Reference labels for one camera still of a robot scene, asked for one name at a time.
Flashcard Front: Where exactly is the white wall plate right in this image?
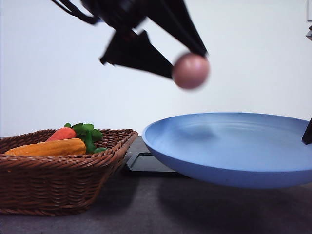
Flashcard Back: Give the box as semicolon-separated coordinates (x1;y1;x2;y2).
306;0;312;23

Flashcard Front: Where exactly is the orange carrot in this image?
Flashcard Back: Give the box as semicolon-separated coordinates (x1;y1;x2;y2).
47;127;77;142

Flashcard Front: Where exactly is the brown wicker basket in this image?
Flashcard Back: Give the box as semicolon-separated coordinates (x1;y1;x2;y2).
0;129;138;215

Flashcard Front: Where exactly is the yellow corn cob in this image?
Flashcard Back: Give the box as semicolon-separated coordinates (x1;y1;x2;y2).
5;138;86;156

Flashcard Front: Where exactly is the green leafy vegetable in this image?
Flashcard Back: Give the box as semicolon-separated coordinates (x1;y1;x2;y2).
64;123;103;147

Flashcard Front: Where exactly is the black tray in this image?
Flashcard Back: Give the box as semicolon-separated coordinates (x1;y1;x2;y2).
126;152;176;172

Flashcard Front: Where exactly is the green pepper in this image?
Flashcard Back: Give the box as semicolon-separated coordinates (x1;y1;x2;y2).
82;124;108;154

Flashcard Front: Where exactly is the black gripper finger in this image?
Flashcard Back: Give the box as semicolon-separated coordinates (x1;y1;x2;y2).
302;117;312;145
147;0;209;57
100;29;173;79

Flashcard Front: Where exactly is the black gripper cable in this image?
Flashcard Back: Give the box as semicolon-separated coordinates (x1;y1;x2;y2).
51;0;98;24

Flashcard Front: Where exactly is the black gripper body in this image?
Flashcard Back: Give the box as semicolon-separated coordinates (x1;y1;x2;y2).
82;0;170;43

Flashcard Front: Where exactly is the brown egg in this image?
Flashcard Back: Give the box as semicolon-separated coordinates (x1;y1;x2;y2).
172;53;211;89

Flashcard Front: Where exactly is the blue plate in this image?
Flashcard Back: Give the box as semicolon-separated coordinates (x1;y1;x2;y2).
142;112;312;189

